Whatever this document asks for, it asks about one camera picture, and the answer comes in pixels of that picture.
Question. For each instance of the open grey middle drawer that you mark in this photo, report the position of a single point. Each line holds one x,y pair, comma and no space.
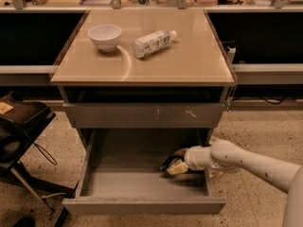
122,175

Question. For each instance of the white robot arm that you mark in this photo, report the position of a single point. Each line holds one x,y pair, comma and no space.
224,156

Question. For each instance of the white ceramic bowl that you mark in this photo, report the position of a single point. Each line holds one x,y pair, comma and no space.
105,37

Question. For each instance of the black cart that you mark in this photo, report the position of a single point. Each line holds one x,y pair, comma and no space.
21,123

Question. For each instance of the clear plastic water bottle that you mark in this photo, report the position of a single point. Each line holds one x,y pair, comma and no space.
151,43

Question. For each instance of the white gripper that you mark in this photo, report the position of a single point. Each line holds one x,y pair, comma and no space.
191,158

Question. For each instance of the closed grey upper drawer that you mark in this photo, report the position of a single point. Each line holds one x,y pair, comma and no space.
143,115

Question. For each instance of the dark blue rxbar wrapper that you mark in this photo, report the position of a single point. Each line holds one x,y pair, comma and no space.
171,159

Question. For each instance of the crumpled white cloth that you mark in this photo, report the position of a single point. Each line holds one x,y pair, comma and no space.
214,172

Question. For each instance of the black shoe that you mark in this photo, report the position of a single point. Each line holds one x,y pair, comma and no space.
25,222

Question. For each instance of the grey drawer cabinet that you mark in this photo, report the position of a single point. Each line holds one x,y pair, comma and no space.
192,69

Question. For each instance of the small white bottle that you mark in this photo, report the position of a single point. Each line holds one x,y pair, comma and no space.
231,51

